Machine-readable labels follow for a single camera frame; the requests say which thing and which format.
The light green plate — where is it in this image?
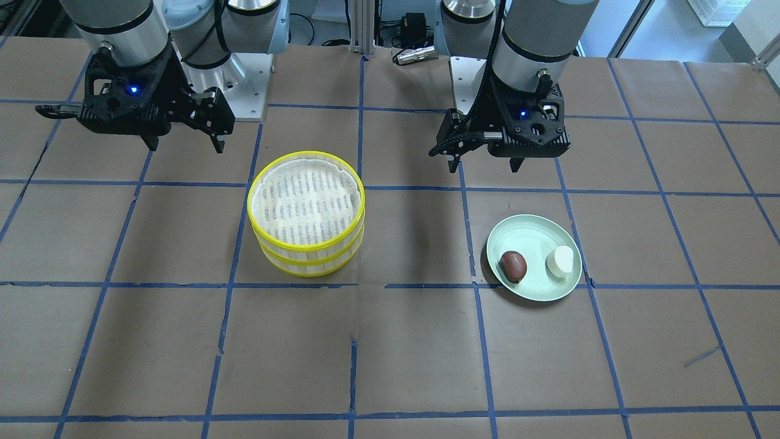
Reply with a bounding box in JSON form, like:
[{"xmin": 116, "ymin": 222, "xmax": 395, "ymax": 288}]
[{"xmin": 485, "ymin": 214, "xmax": 583, "ymax": 302}]

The white bun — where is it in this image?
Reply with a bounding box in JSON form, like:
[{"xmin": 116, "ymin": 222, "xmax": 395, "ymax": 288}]
[{"xmin": 545, "ymin": 245, "xmax": 574, "ymax": 278}]

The silver cylindrical connector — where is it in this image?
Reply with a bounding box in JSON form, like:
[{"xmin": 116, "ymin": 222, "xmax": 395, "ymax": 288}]
[{"xmin": 392, "ymin": 46, "xmax": 439, "ymax": 66}]

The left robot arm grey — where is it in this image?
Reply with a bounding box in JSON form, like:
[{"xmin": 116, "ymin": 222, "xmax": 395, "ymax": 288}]
[{"xmin": 429, "ymin": 1, "xmax": 597, "ymax": 173}]

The black cable bundle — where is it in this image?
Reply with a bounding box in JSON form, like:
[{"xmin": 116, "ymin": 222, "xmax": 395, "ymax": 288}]
[{"xmin": 289, "ymin": 12, "xmax": 351, "ymax": 47}]

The brown bun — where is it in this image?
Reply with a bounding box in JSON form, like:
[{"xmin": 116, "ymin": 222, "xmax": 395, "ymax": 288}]
[{"xmin": 500, "ymin": 251, "xmax": 528, "ymax": 284}]

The white plastic crate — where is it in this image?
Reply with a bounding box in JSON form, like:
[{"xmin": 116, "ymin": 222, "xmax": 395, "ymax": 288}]
[{"xmin": 687, "ymin": 0, "xmax": 750, "ymax": 27}]

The yellow steamer layer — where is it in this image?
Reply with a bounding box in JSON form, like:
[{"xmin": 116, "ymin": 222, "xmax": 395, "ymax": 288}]
[
  {"xmin": 246, "ymin": 151, "xmax": 366, "ymax": 259},
  {"xmin": 252, "ymin": 214, "xmax": 365, "ymax": 277}
]

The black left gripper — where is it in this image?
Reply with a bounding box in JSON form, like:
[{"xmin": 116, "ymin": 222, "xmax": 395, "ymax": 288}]
[{"xmin": 428, "ymin": 73, "xmax": 571, "ymax": 173}]

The black power adapter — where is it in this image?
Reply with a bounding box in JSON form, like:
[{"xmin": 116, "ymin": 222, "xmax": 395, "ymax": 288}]
[{"xmin": 398, "ymin": 12, "xmax": 427, "ymax": 47}]

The silver aluminium frame post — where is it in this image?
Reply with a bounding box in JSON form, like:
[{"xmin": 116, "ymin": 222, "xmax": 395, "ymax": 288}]
[{"xmin": 345, "ymin": 1, "xmax": 381, "ymax": 59}]

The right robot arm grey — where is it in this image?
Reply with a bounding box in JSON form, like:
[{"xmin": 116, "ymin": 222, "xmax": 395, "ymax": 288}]
[{"xmin": 35, "ymin": 1, "xmax": 289, "ymax": 153}]

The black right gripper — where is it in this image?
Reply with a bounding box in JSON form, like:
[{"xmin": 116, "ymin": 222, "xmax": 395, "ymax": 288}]
[{"xmin": 35, "ymin": 41, "xmax": 236, "ymax": 154}]

